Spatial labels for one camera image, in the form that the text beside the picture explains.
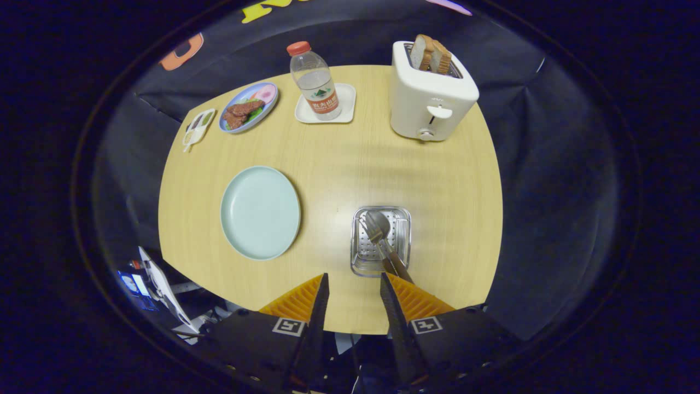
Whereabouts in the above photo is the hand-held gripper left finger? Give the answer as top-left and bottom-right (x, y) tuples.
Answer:
(205, 273), (330, 392)

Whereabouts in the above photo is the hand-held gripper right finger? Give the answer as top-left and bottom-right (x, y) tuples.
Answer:
(380, 272), (520, 392)

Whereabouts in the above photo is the wooden handled metal fork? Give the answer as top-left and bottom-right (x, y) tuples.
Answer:
(358, 219), (398, 277)

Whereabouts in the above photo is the wooden handled metal spoon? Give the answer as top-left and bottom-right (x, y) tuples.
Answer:
(365, 211), (415, 283)

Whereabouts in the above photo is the pale green round plate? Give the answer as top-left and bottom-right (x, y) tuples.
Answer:
(220, 166), (301, 261)

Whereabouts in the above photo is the white paper sheet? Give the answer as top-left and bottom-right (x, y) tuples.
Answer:
(138, 246), (193, 332)

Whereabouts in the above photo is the blue lit device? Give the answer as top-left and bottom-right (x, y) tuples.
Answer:
(117, 269), (154, 311)

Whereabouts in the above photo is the black backdrop cloth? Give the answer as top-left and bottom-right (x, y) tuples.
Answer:
(93, 0), (619, 341)

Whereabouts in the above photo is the blue oval food plate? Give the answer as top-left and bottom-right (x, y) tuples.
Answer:
(219, 82), (279, 134)

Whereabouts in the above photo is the white square coaster tray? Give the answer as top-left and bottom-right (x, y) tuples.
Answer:
(295, 83), (357, 124)

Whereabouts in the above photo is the white toaster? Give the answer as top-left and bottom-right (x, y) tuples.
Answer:
(389, 41), (480, 142)

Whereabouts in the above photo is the white divided seasoning dish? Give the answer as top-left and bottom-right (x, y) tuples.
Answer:
(182, 108), (217, 153)

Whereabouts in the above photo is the red capped water bottle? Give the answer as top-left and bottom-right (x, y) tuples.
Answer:
(287, 41), (343, 122)

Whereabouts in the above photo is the metal wire cutlery basket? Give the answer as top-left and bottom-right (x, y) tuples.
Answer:
(350, 206), (412, 279)

